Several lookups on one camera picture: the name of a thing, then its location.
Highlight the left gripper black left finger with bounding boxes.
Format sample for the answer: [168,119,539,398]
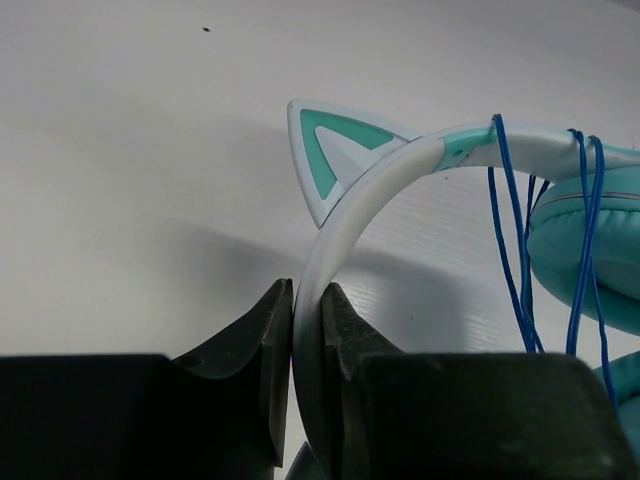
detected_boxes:
[172,279,293,470]

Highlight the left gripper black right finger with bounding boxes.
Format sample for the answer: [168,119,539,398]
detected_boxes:
[321,283,415,479]

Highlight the blue headphone cable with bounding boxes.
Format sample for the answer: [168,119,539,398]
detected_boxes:
[487,113,619,406]

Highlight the teal cat-ear headphones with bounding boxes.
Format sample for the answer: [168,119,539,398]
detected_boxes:
[287,100,639,477]

